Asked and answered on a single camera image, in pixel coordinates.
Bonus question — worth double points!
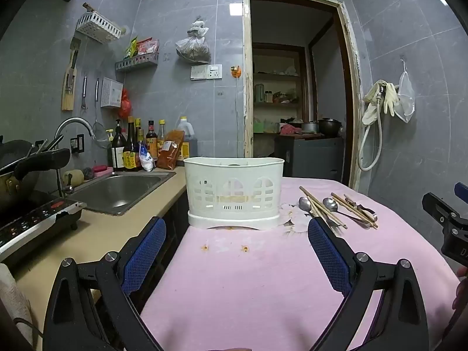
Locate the yellow sponge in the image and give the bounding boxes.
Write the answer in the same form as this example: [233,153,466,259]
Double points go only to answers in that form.
[62,170,84,188]

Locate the pink floral tablecloth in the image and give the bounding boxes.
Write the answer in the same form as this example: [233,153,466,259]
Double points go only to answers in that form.
[141,175,462,351]

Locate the white towel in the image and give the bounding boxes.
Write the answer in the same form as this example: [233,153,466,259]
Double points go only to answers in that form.
[0,263,34,339]

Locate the metal cooking utensil handles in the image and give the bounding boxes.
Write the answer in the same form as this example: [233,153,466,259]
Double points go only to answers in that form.
[27,135,63,156]

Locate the beige kitchen counter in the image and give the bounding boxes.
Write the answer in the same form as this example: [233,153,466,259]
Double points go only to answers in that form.
[11,164,188,308]

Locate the white mesh bag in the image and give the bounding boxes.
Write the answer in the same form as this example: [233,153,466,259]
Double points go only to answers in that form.
[396,58,416,124]

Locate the white blue salt bag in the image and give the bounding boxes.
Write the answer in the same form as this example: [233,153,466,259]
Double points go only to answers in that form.
[138,141,156,172]

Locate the white plastic utensil holder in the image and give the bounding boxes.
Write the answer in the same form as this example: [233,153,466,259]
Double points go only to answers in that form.
[184,156,285,230]

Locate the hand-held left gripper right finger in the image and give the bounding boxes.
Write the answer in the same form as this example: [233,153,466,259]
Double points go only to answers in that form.
[308,216,429,351]

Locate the grey wall shelf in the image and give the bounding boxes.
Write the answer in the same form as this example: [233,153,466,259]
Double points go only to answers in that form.
[115,52,160,73]

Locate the hanging mesh strainer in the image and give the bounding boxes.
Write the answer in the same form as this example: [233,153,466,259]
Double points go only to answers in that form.
[91,78,111,149]

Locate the white wall box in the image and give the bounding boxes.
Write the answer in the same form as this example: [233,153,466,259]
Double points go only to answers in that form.
[100,77,124,109]

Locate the dark cooking pot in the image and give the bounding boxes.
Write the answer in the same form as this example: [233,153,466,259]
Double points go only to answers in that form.
[317,118,343,136]

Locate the row of sauce bottles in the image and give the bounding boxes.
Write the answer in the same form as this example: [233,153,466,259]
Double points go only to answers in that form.
[105,116,168,172]

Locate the red plastic bag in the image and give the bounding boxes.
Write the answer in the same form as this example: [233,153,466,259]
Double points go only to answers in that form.
[117,88,132,118]

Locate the orange spice bag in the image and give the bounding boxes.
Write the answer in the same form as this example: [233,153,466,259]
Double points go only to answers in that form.
[157,129,186,171]

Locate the wooden storage shelf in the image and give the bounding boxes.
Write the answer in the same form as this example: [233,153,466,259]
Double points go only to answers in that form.
[252,43,308,137]

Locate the wooden knife rack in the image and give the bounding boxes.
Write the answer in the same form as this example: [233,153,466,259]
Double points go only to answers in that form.
[61,37,82,112]

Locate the dark oil jug yellow cap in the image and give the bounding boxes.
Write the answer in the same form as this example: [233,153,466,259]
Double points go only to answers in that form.
[175,116,199,162]

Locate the seasoning packets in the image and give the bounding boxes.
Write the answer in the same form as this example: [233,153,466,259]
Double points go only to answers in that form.
[124,36,160,59]

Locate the black induction cooker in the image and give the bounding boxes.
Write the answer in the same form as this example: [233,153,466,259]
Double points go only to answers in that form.
[0,190,87,266]

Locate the grey cabinet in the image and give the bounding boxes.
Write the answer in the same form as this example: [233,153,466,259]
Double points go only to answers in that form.
[274,135,345,184]

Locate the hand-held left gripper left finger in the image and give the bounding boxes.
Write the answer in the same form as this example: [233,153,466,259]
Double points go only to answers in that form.
[43,216,167,351]

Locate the worn door frame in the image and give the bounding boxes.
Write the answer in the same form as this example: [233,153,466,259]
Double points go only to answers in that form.
[242,0,361,191]

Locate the person's right hand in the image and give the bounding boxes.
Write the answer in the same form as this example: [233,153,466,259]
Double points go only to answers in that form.
[452,266,468,311]

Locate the stainless steel sink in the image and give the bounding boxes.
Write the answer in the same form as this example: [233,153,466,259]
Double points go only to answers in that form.
[68,171,177,216]

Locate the metal faucet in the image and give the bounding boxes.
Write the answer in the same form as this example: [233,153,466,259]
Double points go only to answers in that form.
[55,117,95,196]

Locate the clear bag of dried goods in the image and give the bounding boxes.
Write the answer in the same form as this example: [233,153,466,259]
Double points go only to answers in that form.
[175,19,212,64]

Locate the cream rubber gloves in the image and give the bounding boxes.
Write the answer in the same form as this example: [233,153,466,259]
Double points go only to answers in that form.
[362,79,399,125]

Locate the black wok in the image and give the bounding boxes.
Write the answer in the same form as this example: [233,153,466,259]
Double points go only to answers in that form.
[0,135,71,192]

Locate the white wall basket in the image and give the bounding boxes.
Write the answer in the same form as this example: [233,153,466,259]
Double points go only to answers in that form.
[75,10,122,44]

